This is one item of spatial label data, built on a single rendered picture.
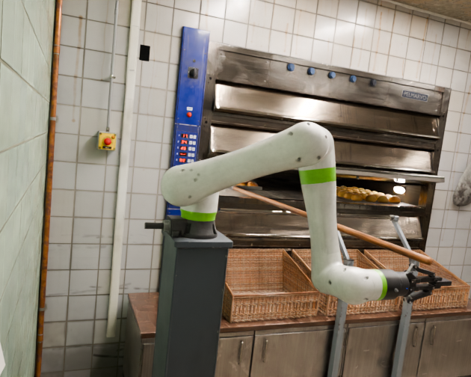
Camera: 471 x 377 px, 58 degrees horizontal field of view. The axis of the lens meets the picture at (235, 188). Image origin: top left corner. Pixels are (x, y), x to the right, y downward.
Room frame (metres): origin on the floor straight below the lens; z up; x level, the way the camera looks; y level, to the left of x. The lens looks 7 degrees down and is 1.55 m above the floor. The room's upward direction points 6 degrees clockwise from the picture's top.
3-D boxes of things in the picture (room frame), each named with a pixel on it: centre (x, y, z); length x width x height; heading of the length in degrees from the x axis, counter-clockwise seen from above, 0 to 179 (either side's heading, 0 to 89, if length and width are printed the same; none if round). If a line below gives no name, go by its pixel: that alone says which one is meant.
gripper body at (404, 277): (1.29, -0.55, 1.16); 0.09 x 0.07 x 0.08; 113
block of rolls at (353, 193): (3.56, -1.02, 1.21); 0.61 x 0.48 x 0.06; 22
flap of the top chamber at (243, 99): (2.94, -0.64, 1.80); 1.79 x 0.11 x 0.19; 112
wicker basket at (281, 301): (2.47, -0.21, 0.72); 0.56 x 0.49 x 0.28; 113
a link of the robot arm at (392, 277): (1.26, -0.48, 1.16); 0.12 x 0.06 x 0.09; 23
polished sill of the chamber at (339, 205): (2.96, -0.63, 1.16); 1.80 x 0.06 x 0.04; 112
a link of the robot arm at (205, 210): (1.46, 0.12, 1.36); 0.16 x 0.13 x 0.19; 163
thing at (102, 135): (2.34, 0.73, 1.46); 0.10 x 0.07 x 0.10; 112
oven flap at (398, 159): (2.94, -0.64, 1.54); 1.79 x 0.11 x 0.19; 112
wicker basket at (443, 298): (2.92, -1.32, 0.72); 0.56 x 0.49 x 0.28; 113
